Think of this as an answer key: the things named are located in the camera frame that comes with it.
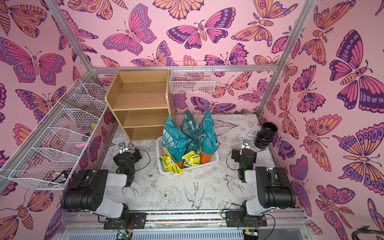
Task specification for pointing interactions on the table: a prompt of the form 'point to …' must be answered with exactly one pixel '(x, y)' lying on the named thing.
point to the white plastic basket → (159, 152)
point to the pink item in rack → (80, 145)
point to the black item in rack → (61, 177)
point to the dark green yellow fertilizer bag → (192, 130)
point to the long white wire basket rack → (50, 163)
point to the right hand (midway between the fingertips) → (242, 148)
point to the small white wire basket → (192, 77)
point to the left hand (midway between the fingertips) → (130, 149)
